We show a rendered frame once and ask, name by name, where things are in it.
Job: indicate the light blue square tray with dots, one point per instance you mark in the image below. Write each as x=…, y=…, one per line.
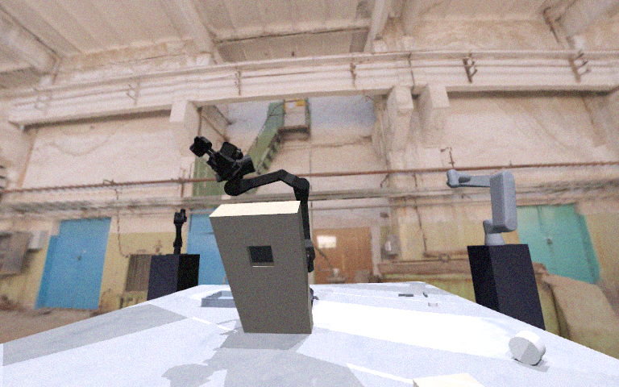
x=222, y=298

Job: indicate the white short cylinder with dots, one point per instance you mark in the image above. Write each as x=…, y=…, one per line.
x=527, y=347

